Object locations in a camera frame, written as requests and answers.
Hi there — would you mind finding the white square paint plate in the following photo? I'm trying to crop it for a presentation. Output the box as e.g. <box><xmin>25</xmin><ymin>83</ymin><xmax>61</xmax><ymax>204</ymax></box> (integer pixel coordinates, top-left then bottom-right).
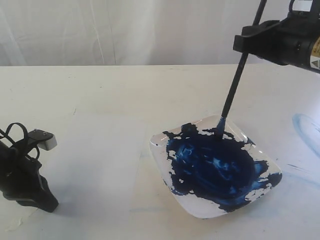
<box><xmin>149</xmin><ymin>115</ymin><xmax>282</xmax><ymax>219</ymax></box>

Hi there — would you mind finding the white paper sheet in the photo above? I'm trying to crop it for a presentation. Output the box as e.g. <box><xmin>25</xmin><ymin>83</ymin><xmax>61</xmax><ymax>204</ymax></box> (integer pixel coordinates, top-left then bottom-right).
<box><xmin>42</xmin><ymin>115</ymin><xmax>146</xmax><ymax>222</ymax></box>

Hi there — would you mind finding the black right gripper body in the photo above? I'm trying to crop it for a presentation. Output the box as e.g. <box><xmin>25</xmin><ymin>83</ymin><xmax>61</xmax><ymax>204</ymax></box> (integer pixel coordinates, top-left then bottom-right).
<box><xmin>271</xmin><ymin>10</ymin><xmax>320</xmax><ymax>73</ymax></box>

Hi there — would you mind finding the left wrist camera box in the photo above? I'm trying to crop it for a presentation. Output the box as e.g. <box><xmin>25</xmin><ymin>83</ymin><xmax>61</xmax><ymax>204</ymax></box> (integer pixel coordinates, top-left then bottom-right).
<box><xmin>28</xmin><ymin>129</ymin><xmax>57</xmax><ymax>151</ymax></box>

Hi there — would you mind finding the white backdrop cloth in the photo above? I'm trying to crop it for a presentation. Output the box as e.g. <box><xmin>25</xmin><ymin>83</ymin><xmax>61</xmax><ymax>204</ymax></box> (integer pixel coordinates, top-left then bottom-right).
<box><xmin>0</xmin><ymin>0</ymin><xmax>320</xmax><ymax>67</ymax></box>

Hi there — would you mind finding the black paintbrush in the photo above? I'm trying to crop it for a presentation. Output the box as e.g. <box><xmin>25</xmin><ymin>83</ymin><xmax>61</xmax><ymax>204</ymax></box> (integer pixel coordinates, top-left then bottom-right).
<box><xmin>214</xmin><ymin>0</ymin><xmax>267</xmax><ymax>140</ymax></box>

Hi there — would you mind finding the left black camera cable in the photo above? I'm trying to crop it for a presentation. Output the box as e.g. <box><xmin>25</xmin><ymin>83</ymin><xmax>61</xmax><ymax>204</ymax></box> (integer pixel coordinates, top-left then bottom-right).
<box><xmin>0</xmin><ymin>122</ymin><xmax>41</xmax><ymax>161</ymax></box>

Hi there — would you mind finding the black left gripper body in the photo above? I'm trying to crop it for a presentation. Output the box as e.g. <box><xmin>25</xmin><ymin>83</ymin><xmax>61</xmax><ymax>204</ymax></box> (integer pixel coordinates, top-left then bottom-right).
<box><xmin>0</xmin><ymin>143</ymin><xmax>48</xmax><ymax>201</ymax></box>

